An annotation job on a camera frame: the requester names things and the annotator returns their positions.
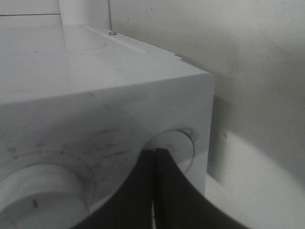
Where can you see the round door release button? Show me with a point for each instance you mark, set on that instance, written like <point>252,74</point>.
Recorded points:
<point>179,145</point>

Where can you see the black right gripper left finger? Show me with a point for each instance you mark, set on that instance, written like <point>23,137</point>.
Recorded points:
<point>131,205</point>

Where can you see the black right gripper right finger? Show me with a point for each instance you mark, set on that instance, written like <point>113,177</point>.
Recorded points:
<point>178,205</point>

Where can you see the lower white timer knob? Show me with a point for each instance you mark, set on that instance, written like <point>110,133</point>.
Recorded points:
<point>42,197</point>

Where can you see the white microwave oven body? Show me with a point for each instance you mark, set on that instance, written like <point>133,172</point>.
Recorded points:
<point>89,100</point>

